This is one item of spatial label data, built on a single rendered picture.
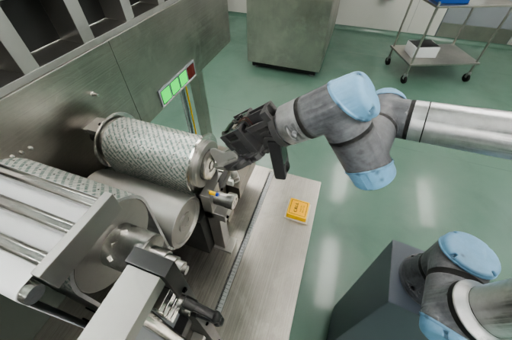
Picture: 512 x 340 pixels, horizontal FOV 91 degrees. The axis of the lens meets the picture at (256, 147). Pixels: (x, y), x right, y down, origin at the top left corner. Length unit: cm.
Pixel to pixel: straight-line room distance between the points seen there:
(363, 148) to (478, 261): 46
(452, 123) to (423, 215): 184
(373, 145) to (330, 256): 152
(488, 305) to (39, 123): 94
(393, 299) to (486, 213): 181
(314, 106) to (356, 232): 169
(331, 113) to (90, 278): 41
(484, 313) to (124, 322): 59
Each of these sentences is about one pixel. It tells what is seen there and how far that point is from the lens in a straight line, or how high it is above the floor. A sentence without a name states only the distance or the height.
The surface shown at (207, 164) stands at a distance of 59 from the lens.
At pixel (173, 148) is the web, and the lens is 60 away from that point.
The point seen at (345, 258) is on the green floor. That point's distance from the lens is 193.
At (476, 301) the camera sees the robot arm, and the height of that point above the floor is 118.
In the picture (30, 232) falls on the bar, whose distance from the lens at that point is 40.
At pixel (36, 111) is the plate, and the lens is 71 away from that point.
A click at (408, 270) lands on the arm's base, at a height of 95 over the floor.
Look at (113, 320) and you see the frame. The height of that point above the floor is 144.
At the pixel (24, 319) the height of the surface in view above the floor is 98.
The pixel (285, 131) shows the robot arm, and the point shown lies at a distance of 43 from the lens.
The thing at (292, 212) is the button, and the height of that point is 92.
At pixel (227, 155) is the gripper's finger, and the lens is 53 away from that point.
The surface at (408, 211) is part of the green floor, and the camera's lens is 229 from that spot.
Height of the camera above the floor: 171
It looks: 46 degrees down
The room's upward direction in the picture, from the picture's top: straight up
